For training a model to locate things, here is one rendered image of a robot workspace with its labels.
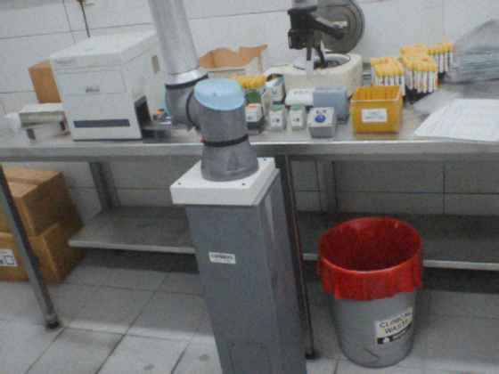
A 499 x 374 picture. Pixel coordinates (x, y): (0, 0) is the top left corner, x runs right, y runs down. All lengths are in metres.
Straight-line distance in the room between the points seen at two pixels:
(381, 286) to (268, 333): 0.45
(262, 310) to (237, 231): 0.25
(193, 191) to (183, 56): 0.34
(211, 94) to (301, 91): 0.66
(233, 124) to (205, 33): 1.09
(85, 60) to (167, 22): 0.54
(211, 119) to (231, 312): 0.54
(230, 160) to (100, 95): 0.69
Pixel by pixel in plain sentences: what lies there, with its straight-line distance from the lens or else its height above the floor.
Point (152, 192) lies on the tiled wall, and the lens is 2.87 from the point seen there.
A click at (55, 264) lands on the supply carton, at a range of 2.98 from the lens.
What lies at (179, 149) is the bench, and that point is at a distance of 1.86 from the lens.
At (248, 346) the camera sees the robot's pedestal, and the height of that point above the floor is 0.41.
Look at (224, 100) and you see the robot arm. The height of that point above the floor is 1.11.
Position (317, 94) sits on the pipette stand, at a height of 0.96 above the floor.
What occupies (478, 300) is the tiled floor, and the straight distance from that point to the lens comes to 2.49.
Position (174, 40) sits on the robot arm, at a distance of 1.49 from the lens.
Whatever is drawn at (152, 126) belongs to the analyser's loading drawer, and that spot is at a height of 0.91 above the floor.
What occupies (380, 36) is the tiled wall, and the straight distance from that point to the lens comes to 2.28.
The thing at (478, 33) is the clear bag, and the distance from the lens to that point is 2.12.
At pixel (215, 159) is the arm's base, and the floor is 0.97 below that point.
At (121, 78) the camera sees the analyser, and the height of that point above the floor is 1.09.
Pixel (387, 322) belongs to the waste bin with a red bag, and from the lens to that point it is 2.03.
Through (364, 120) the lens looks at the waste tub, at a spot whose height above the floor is 0.91.
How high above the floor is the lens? 1.52
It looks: 26 degrees down
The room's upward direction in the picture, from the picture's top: 10 degrees counter-clockwise
